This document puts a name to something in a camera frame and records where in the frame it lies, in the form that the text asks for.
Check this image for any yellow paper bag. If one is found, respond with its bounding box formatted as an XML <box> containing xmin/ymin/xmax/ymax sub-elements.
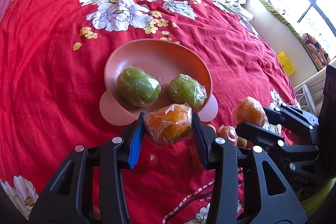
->
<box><xmin>277</xmin><ymin>52</ymin><xmax>295</xmax><ymax>77</ymax></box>

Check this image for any red floral bed cover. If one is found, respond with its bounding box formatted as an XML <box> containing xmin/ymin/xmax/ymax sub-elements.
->
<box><xmin>1</xmin><ymin>0</ymin><xmax>298</xmax><ymax>219</ymax></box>

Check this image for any small orange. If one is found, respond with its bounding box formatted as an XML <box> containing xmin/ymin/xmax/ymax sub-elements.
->
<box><xmin>217</xmin><ymin>125</ymin><xmax>238</xmax><ymax>146</ymax></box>

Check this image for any small wrapped green fruit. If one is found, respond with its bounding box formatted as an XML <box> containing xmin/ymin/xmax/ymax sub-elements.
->
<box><xmin>168</xmin><ymin>74</ymin><xmax>207</xmax><ymax>109</ymax></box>

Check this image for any patterned cushion on sill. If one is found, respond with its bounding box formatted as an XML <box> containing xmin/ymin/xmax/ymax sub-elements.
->
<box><xmin>302</xmin><ymin>33</ymin><xmax>331</xmax><ymax>70</ymax></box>

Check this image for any pink plastic fruit bowl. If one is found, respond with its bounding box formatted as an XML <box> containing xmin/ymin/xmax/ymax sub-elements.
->
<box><xmin>100</xmin><ymin>39</ymin><xmax>218</xmax><ymax>126</ymax></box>

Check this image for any red tomato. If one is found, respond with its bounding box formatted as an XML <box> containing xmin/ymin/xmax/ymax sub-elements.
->
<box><xmin>146</xmin><ymin>153</ymin><xmax>158</xmax><ymax>169</ymax></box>

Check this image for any small yellow-green round fruit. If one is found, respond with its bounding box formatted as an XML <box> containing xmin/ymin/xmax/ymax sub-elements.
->
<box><xmin>237</xmin><ymin>136</ymin><xmax>249</xmax><ymax>148</ymax></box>

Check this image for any white wire rack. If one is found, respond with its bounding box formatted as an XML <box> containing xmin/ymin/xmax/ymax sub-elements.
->
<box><xmin>294</xmin><ymin>84</ymin><xmax>317</xmax><ymax>115</ymax></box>

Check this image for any large wrapped green fruit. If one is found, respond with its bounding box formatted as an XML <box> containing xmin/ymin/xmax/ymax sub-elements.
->
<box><xmin>117</xmin><ymin>66</ymin><xmax>161</xmax><ymax>107</ymax></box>

